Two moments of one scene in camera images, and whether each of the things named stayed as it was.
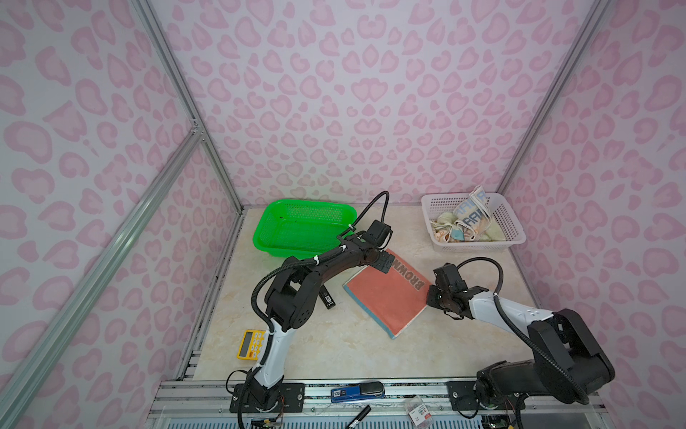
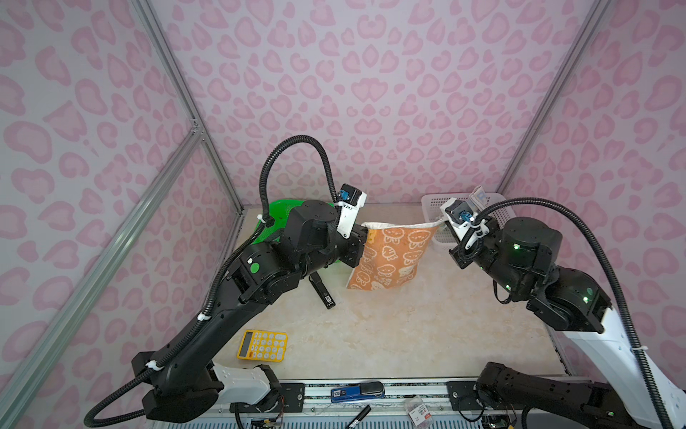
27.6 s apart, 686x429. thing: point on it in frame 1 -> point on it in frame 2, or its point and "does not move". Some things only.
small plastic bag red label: [418, 413] does not move
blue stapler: [358, 391] does not move
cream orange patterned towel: [443, 235] -> [393, 253]
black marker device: [326, 298] does not move
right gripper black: [431, 289] -> [457, 253]
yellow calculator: [252, 345] does not move
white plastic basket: [434, 205] does not move
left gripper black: [385, 266] -> [358, 246]
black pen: [359, 417] does not move
